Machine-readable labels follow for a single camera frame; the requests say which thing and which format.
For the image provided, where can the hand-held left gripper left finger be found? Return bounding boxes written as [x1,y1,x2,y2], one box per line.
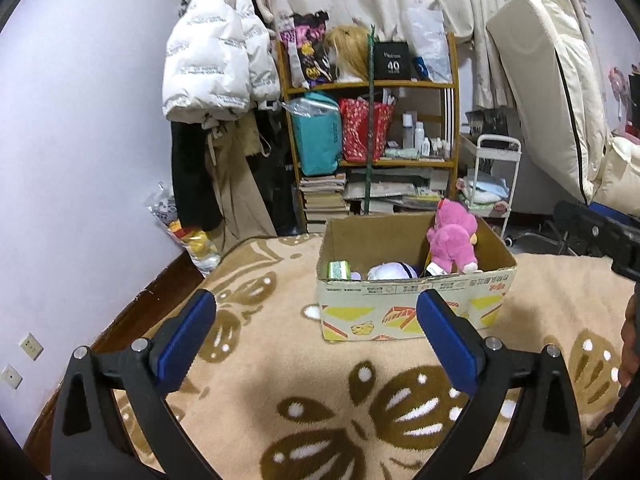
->
[50,289,218,480]

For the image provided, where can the white plastic bag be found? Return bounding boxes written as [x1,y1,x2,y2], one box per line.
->
[405,7,454,84]

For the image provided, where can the stack of books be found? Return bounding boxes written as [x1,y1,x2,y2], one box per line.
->
[299,174,351,234]

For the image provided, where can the beige patterned blanket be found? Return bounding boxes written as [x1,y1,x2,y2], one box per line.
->
[37,232,640,480]

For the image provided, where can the purple plush doll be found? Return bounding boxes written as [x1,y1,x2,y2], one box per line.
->
[350,261,419,281]

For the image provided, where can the teal bag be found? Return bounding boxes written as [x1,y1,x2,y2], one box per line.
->
[287,92,344,177]

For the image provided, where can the pink plush bear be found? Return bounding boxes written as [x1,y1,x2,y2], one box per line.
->
[426,199,480,275]

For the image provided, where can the plastic bag of toys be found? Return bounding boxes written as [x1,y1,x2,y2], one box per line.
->
[146,182,222,277]

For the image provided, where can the printed cardboard box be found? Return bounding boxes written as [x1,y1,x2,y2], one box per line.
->
[316,210,519,344]

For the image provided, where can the black chair base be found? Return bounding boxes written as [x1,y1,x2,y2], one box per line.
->
[509,220,577,257]

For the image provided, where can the white mattress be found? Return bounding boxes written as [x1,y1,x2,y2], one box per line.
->
[486,0,619,207]

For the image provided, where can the black hanging bag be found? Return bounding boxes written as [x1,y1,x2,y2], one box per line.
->
[245,110,304,237]

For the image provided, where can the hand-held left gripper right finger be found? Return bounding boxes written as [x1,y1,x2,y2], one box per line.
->
[416,288,585,480]

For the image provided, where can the dark hanging coat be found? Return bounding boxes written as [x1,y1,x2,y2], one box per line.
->
[170,120,224,232]

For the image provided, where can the row of small bottles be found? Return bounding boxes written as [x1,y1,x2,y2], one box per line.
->
[401,110,454,159]

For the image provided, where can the printed purple bag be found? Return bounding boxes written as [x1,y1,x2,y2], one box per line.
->
[280,12,334,91]

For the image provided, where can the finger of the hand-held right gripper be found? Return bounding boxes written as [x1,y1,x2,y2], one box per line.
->
[589,203,640,227]
[552,201,623,262]

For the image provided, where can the white puffer jacket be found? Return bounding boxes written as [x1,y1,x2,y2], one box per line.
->
[162,0,281,123]

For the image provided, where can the pile of magazines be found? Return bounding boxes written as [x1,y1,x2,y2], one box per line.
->
[345,167,452,216]

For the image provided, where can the folded cloths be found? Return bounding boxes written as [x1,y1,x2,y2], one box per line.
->
[462,175,511,211]

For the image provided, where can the person's right hand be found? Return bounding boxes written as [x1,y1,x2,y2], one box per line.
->
[619,292,640,387]

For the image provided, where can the black box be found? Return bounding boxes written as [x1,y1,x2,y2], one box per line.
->
[374,40,414,81]

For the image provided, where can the wooden shelf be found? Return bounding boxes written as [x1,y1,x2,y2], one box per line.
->
[276,32,461,234]

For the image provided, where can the beige hanging garment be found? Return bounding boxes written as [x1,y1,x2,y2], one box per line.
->
[205,112,279,254]

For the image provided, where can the white cart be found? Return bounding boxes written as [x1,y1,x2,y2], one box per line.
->
[457,135,522,241]

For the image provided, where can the blonde wig head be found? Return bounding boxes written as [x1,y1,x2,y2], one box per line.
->
[324,26,374,84]

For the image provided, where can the red patterned bag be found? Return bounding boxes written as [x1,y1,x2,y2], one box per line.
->
[339,98,396,164]

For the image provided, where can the cream pillow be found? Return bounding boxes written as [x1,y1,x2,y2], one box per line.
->
[592,135,640,212]

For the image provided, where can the green pole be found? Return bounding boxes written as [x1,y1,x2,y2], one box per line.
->
[362,25,379,217]

